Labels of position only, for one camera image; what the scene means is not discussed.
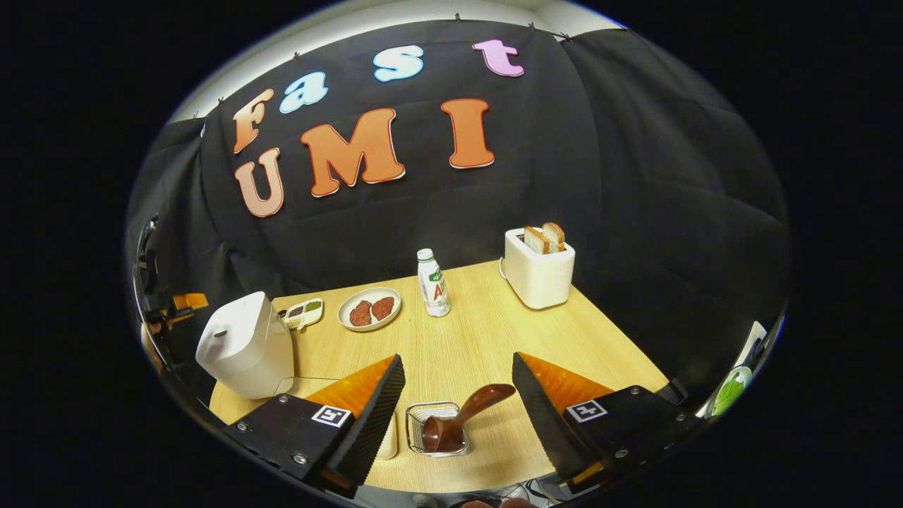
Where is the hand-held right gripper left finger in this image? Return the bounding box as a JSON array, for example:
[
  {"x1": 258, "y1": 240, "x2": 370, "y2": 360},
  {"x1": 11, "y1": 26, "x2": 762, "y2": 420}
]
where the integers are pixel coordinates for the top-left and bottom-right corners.
[{"x1": 224, "y1": 354, "x2": 406, "y2": 498}]

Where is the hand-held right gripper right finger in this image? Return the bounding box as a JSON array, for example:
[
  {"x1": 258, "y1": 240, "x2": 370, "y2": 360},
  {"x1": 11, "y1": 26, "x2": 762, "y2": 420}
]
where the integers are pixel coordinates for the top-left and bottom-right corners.
[{"x1": 511, "y1": 351, "x2": 699, "y2": 495}]

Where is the metal wire chopstick holder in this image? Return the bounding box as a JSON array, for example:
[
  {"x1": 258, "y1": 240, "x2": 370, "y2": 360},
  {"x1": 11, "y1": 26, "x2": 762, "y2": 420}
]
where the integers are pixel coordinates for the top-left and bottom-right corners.
[{"x1": 406, "y1": 401, "x2": 470, "y2": 458}]

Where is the white rice cooker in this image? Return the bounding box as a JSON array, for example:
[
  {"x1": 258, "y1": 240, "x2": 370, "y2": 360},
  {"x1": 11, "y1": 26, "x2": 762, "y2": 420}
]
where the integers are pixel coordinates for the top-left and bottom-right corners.
[{"x1": 195, "y1": 291, "x2": 295, "y2": 400}]

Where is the brown wooden spoon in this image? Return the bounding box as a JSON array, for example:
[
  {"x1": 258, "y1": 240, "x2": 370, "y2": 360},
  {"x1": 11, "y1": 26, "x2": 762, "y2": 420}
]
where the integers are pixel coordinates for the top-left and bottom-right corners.
[{"x1": 422, "y1": 384, "x2": 516, "y2": 453}]

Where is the clear plastic rice box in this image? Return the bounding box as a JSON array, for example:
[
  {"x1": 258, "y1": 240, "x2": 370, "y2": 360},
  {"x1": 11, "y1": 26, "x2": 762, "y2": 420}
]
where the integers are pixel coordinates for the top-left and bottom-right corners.
[{"x1": 282, "y1": 376, "x2": 400, "y2": 461}]

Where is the white round plate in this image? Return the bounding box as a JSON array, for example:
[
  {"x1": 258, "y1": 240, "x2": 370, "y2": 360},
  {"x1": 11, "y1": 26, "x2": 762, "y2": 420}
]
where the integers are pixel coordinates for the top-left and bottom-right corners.
[{"x1": 337, "y1": 287, "x2": 402, "y2": 332}]

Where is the white divided seasoning tray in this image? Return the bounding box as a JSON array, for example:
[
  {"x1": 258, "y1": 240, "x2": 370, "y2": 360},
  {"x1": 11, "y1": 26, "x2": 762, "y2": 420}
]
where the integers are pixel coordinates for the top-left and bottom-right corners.
[{"x1": 281, "y1": 298, "x2": 325, "y2": 331}]

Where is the white toaster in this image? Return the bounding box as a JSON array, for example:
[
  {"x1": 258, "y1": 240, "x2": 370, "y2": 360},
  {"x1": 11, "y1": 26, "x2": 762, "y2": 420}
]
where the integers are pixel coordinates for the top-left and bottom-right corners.
[{"x1": 499, "y1": 227, "x2": 576, "y2": 310}]

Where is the white drink bottle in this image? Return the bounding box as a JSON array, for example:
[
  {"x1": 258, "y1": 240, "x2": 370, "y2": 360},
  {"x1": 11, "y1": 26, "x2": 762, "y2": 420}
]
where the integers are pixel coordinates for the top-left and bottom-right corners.
[{"x1": 417, "y1": 248, "x2": 451, "y2": 318}]

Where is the black backdrop cloth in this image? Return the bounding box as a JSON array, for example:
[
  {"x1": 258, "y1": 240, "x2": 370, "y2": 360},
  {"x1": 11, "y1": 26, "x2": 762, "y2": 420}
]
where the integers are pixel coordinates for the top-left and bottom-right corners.
[{"x1": 126, "y1": 20, "x2": 791, "y2": 396}]

